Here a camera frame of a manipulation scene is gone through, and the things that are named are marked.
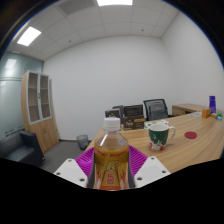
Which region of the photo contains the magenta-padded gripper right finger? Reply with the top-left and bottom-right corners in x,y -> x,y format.
128,145 -> 172,189

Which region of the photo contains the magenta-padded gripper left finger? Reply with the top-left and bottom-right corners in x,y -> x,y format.
53,147 -> 98,189

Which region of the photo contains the yellow-labelled tea bottle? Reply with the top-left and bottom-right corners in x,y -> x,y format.
93,117 -> 131,192

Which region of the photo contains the black mesh waste bin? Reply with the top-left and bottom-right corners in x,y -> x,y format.
76,134 -> 90,152

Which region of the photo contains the green and white mug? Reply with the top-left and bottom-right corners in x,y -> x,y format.
148,123 -> 177,152

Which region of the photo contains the white printed leaflet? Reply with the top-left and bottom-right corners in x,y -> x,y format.
146,119 -> 169,129

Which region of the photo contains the wooden glass-door shelf cabinet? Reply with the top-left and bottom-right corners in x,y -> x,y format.
20,70 -> 60,154

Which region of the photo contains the large dark brown box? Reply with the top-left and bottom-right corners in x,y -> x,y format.
121,104 -> 146,131

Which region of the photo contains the small dark brown box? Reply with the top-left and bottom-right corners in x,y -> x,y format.
104,108 -> 122,120

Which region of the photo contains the flat round red coaster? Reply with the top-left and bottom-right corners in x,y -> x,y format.
184,131 -> 198,140

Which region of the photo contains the black mesh office chair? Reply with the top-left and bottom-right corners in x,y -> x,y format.
143,98 -> 174,122

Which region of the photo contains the black leather sofa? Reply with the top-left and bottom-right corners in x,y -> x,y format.
0,130 -> 46,168

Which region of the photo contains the orange box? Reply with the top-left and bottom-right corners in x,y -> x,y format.
201,108 -> 212,119

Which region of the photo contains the tall purple box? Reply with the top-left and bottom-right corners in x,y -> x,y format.
208,95 -> 217,114

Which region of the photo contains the square ceiling light panel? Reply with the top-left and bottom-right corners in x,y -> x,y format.
16,26 -> 42,47
96,0 -> 134,7

